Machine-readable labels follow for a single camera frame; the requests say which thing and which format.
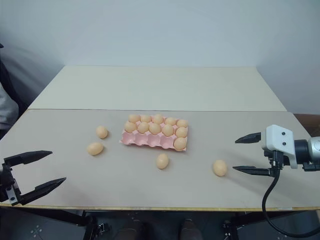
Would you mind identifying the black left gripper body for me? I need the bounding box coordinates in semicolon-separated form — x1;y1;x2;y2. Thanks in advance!
0;161;24;207

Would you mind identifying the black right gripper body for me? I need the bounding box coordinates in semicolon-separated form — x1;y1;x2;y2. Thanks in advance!
261;149;285;176

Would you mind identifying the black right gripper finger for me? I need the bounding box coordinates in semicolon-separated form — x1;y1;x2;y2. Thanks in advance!
234;132;263;144
232;165;273;178

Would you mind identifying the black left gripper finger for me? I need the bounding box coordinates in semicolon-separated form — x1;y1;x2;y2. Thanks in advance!
2;150;54;171
18;177;67;206

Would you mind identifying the pink egg tray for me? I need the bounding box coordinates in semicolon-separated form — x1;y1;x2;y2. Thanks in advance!
118;116;189;153

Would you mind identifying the person in dark clothing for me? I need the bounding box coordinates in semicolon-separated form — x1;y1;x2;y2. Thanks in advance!
0;42;29;134

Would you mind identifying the dark rounded shape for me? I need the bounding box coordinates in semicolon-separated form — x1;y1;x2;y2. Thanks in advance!
179;217;201;240

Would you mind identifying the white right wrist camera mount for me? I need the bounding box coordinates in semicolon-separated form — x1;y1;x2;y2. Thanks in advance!
261;124;299;170

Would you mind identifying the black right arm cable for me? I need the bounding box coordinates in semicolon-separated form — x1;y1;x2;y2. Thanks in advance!
260;149;320;239

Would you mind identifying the black table leg frame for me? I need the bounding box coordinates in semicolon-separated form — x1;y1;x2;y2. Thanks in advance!
221;212;266;240
24;208;113;240

